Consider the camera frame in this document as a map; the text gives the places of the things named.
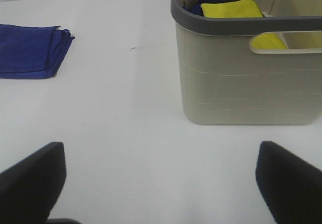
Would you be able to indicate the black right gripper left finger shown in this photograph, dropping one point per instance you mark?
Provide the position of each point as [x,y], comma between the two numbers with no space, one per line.
[31,187]

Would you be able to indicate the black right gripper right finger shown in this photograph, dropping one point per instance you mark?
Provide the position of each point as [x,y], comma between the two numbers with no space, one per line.
[290,186]

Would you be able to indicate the beige plastic basket grey rim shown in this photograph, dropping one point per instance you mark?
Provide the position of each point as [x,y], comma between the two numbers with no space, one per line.
[251,71]

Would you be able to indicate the folded blue towel on table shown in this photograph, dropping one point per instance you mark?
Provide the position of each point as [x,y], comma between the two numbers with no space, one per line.
[33,53]

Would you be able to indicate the yellow towel in basket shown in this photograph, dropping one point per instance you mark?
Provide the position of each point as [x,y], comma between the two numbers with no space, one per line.
[244,9]

